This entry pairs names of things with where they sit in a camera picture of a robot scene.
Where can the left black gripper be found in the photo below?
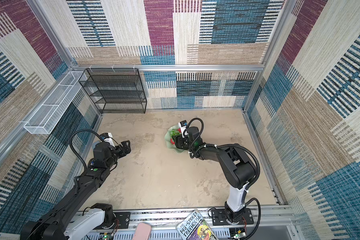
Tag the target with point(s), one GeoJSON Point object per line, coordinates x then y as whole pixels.
{"type": "Point", "coordinates": [125, 148]}

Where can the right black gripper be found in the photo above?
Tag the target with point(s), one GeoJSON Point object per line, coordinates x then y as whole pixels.
{"type": "Point", "coordinates": [178, 141]}

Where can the green fake grape bunch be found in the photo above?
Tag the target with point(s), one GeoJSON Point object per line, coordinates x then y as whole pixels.
{"type": "Point", "coordinates": [175, 132]}

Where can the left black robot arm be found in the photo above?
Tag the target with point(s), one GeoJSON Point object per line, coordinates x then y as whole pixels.
{"type": "Point", "coordinates": [57, 224]}

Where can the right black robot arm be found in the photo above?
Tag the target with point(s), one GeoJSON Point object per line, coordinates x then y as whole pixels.
{"type": "Point", "coordinates": [241, 169]}

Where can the mint green wavy bowl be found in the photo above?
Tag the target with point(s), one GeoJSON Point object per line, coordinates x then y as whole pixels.
{"type": "Point", "coordinates": [168, 141]}

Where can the blue grey oblong case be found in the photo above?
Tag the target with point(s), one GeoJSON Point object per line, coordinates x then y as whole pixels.
{"type": "Point", "coordinates": [94, 144]}

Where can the pink phone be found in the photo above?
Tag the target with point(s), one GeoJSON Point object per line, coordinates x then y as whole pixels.
{"type": "Point", "coordinates": [142, 232]}

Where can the treehouse book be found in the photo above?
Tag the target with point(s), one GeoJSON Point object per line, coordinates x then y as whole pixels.
{"type": "Point", "coordinates": [195, 227]}

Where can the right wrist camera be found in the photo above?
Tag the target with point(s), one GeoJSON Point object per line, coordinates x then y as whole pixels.
{"type": "Point", "coordinates": [183, 128]}

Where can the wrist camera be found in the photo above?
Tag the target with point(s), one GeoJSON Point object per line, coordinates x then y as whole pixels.
{"type": "Point", "coordinates": [183, 128]}
{"type": "Point", "coordinates": [108, 138]}

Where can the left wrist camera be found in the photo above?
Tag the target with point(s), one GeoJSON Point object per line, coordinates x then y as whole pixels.
{"type": "Point", "coordinates": [108, 138]}

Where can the black wire shelf rack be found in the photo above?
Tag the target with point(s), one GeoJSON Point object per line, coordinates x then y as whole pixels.
{"type": "Point", "coordinates": [115, 91]}

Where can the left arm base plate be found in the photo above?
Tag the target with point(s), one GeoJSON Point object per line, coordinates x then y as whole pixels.
{"type": "Point", "coordinates": [120, 220]}

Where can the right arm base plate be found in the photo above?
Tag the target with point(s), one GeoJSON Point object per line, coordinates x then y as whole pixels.
{"type": "Point", "coordinates": [222, 217]}

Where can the white mesh wall basket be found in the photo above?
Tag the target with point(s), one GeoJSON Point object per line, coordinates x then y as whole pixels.
{"type": "Point", "coordinates": [47, 116]}

